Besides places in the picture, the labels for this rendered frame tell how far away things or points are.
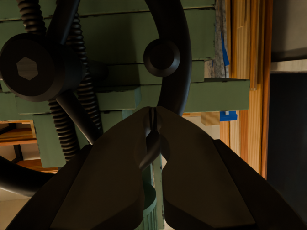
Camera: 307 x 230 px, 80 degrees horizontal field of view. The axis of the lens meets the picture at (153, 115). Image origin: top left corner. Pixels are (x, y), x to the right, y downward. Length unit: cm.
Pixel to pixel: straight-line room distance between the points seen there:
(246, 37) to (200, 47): 145
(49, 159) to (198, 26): 34
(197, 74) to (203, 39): 6
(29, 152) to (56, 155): 317
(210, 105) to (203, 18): 16
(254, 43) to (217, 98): 143
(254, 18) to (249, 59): 31
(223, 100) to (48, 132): 31
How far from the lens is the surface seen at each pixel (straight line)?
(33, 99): 20
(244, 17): 181
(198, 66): 37
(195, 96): 37
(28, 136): 286
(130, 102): 27
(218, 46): 125
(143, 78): 36
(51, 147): 33
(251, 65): 182
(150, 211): 62
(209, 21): 38
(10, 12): 46
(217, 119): 42
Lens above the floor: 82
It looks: 13 degrees up
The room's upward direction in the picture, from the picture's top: 177 degrees clockwise
